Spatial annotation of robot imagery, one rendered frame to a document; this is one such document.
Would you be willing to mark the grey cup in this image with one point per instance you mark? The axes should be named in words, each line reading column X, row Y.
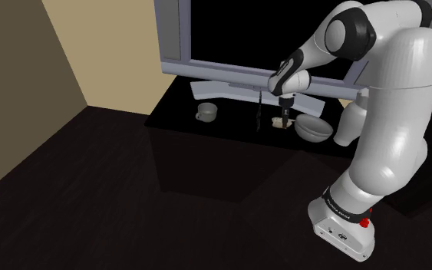
column 208, row 111

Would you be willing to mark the white bottle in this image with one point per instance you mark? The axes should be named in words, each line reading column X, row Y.
column 348, row 123

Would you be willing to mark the thin black stick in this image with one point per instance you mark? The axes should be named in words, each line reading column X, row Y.
column 259, row 112

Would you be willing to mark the black television cabinet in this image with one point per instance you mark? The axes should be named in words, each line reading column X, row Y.
column 223, row 149

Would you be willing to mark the grey framed television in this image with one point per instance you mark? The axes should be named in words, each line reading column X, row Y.
column 174, row 30

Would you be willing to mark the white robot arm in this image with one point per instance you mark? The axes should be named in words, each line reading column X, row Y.
column 395, row 112

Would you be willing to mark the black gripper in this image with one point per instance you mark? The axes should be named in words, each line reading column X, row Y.
column 286, row 104

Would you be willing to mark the small beige object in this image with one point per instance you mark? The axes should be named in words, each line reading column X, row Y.
column 277, row 121

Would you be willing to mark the grey bowl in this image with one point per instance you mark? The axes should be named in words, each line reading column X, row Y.
column 313, row 129

